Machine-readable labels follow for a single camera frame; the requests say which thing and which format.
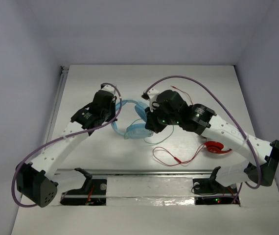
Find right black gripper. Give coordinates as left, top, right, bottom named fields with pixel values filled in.
left=144, top=102, right=179, bottom=134

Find green headphone cable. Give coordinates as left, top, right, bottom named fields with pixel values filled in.
left=132, top=118, right=175, bottom=145

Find light blue headphones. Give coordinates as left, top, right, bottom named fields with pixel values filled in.
left=111, top=99, right=153, bottom=140

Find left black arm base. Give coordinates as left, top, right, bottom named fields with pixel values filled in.
left=60, top=167, right=107, bottom=206

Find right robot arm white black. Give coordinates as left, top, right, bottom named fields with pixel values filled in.
left=142, top=89, right=279, bottom=192

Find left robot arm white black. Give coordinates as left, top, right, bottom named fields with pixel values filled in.
left=11, top=83, right=122, bottom=208

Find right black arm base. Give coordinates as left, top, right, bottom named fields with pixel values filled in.
left=191, top=166, right=240, bottom=206

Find red headphones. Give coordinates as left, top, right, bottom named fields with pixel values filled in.
left=198, top=136, right=232, bottom=154

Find white foam block with tape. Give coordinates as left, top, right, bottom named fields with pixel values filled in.
left=106, top=176, right=195, bottom=207

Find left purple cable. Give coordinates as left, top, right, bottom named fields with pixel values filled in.
left=11, top=83, right=123, bottom=208

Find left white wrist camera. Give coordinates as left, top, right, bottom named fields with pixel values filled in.
left=101, top=83, right=117, bottom=95

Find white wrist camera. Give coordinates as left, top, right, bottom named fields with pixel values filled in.
left=101, top=83, right=117, bottom=95
left=141, top=89, right=160, bottom=112

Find red headphone cable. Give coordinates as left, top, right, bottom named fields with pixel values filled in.
left=152, top=85, right=212, bottom=167

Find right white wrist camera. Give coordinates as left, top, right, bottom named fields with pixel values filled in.
left=141, top=89, right=160, bottom=112

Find aluminium rail frame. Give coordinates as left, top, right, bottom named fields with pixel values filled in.
left=49, top=65, right=254, bottom=171

